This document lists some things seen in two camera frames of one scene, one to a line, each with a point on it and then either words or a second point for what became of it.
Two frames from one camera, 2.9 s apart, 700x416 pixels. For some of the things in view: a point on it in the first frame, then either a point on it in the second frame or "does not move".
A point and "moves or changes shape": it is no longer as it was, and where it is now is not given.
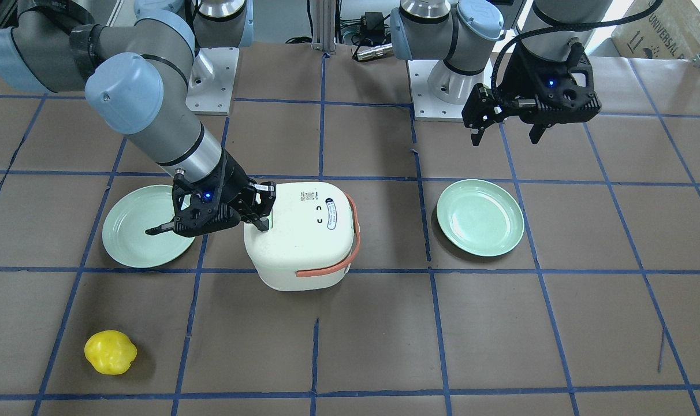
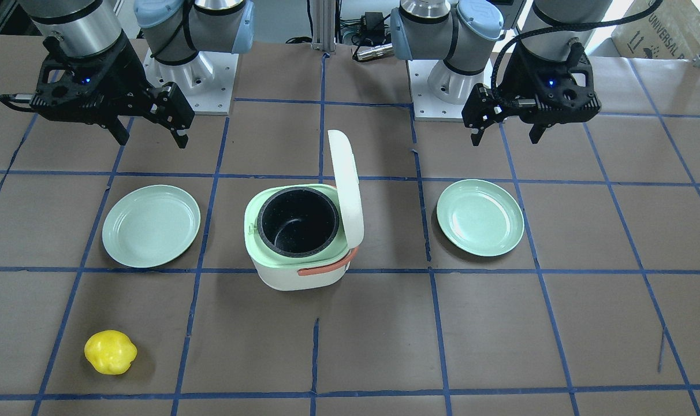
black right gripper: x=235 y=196 to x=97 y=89
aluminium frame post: x=324 y=26 does not move
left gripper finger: x=536 y=133 does not move
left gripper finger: x=481 y=110 does not move
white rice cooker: x=310 y=245 moves or changes shape
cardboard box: x=673 y=29 does not move
